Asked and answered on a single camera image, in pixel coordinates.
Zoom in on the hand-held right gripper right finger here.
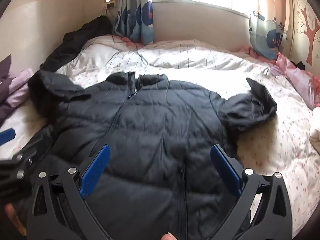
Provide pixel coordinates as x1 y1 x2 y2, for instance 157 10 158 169
210 144 294 240

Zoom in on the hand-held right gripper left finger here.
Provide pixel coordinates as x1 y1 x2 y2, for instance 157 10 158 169
26 144 113 240

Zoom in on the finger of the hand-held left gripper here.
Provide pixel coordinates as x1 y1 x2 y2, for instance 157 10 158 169
0 154 35 180
0 127 16 147

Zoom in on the black puffer jacket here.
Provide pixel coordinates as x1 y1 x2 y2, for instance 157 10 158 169
27 70 278 240

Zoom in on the person's left hand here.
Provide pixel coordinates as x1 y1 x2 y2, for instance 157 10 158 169
3 203 25 235

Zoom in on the purple folded blanket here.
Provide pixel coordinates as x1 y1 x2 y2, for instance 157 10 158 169
0 54 35 126

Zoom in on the cherry print bed sheet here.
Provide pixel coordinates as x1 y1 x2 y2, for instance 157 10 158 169
56 65 319 237

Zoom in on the cream blanket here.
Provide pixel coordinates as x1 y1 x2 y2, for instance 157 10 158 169
309 126 320 143

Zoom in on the pink floral pillow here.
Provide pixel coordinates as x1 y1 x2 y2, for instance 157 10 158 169
275 52 320 110

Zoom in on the black coat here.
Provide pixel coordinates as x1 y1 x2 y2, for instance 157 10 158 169
40 15 118 72

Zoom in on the blue and pink printed curtain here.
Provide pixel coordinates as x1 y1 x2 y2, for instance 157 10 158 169
112 0 155 43
249 0 292 61

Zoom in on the white wardrobe with tree sticker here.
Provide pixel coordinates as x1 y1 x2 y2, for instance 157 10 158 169
287 0 320 73

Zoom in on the black charger cable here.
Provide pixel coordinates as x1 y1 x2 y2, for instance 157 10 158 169
107 7 119 37

